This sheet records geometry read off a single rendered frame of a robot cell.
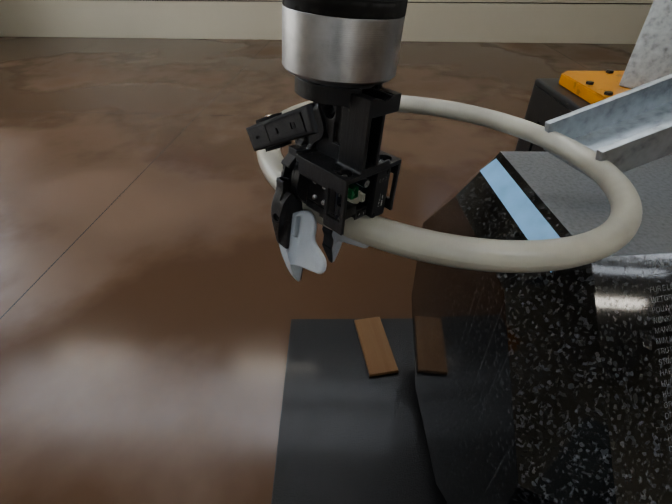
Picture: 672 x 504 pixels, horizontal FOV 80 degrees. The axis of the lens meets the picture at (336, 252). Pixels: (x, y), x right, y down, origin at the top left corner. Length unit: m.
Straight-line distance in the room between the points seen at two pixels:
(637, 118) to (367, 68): 0.60
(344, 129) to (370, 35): 0.07
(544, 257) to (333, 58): 0.25
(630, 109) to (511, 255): 0.50
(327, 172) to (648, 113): 0.63
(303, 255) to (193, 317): 1.33
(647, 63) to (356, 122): 1.49
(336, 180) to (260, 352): 1.24
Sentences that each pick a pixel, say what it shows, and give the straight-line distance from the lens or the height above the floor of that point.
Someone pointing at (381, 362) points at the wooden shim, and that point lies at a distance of 1.44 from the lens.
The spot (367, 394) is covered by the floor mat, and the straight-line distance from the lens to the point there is 1.38.
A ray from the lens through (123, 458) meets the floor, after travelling 1.44.
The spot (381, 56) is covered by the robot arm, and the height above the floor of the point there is 1.11.
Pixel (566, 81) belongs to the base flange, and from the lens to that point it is 1.84.
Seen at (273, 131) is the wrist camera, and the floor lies 1.03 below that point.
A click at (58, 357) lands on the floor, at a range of 1.78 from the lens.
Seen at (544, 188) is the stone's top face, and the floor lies 0.84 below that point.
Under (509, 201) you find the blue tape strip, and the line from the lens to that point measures 0.78.
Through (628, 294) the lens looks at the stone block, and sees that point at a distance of 0.66.
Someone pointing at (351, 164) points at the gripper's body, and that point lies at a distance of 0.33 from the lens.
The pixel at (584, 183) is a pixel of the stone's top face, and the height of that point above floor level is 0.84.
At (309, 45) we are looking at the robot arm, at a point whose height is 1.12.
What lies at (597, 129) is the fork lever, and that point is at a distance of 0.81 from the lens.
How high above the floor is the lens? 1.18
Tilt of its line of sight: 38 degrees down
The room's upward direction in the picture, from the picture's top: straight up
